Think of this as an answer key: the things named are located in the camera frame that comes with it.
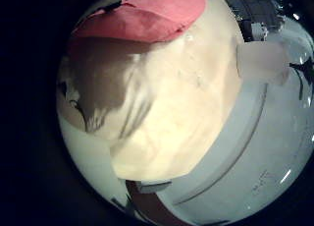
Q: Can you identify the white cylindrical planter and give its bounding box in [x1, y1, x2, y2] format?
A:
[235, 40, 291, 86]

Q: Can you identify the orange button-up shirt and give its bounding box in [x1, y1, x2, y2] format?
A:
[70, 0, 209, 43]

